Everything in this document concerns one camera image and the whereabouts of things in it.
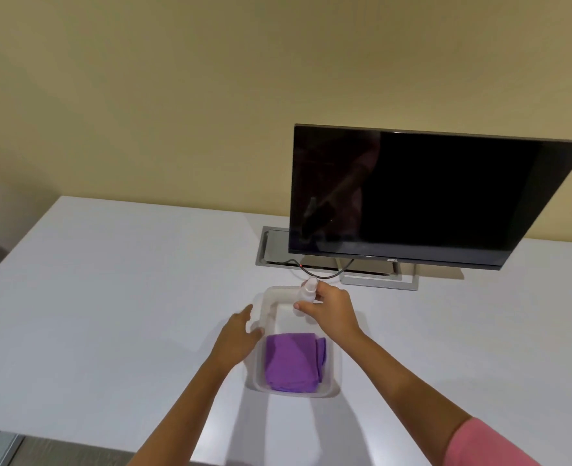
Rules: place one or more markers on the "clear plastic container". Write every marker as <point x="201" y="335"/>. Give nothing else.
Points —
<point x="271" y="305"/>

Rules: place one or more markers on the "person's left forearm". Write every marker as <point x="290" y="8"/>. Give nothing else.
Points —
<point x="184" y="417"/>

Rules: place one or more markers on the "pink shirt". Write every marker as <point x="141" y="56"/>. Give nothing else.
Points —
<point x="490" y="446"/>

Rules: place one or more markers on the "person's right hand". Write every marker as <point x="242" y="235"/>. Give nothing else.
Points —
<point x="332" y="310"/>

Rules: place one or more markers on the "black Dell monitor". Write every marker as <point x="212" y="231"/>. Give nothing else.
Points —
<point x="412" y="198"/>

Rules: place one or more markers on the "person's right forearm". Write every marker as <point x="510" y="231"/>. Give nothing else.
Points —
<point x="402" y="388"/>

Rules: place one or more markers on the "small white spray bottle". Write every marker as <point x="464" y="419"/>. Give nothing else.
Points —
<point x="307" y="293"/>

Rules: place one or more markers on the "person's left hand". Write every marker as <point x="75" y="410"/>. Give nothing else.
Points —
<point x="235" y="342"/>

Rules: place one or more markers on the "purple microfiber cloth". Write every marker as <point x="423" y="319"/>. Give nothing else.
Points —
<point x="293" y="363"/>

